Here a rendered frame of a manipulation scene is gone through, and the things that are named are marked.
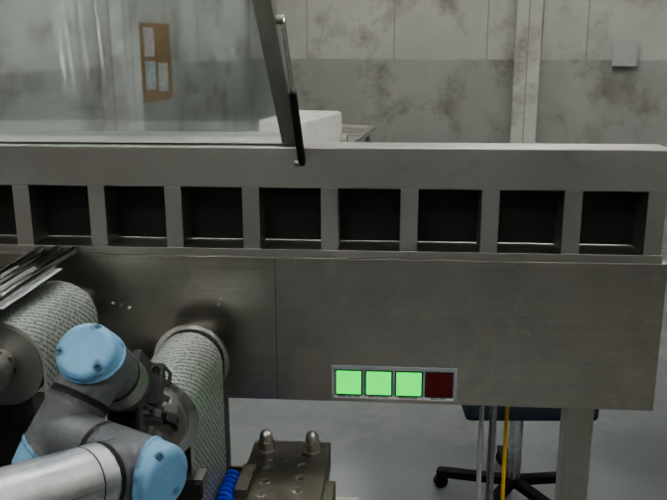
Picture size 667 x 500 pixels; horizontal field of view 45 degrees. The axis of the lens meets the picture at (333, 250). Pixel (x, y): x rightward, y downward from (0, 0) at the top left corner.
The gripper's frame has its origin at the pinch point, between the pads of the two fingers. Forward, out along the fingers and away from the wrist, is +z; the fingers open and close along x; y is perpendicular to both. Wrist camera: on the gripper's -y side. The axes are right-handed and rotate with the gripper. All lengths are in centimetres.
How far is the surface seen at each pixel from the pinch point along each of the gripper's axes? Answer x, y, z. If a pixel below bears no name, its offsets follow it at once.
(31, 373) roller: 22.1, 8.8, -0.7
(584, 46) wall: -263, 630, 673
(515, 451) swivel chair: -87, 42, 208
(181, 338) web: 2.5, 20.8, 15.3
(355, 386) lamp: -29.4, 17.6, 32.6
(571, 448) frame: -77, 12, 59
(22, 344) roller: 23.1, 12.6, -3.9
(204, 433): -4.2, 3.3, 14.2
